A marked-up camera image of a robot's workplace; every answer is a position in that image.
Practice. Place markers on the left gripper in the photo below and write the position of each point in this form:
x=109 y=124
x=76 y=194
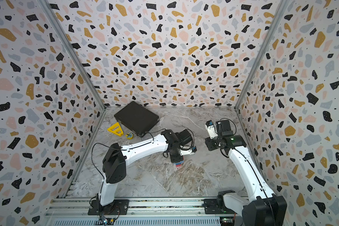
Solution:
x=177 y=160

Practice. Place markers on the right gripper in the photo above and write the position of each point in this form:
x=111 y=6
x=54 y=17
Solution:
x=208 y=143

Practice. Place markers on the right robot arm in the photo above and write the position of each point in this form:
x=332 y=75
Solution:
x=262 y=207

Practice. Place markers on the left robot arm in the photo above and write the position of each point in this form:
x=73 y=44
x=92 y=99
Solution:
x=174 y=145

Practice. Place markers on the small yellow round piece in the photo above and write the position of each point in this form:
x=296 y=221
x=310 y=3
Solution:
x=129 y=135

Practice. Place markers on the black flat case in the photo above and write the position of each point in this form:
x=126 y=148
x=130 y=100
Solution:
x=137 y=118

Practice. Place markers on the yellow triangle piece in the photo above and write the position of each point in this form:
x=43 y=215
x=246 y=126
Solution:
x=116 y=129

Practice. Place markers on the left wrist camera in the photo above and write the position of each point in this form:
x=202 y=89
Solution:
x=190 y=151

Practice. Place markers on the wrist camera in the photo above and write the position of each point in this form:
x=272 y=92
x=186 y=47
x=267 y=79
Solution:
x=190 y=151
x=210 y=127

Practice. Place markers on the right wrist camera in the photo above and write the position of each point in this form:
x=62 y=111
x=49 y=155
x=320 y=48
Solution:
x=210 y=127

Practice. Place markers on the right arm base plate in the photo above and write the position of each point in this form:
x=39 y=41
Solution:
x=215 y=206

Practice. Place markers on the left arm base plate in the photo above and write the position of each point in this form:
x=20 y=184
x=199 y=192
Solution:
x=117 y=207

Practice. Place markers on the aluminium rail frame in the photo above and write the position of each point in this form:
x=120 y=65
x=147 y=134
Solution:
x=158 y=211

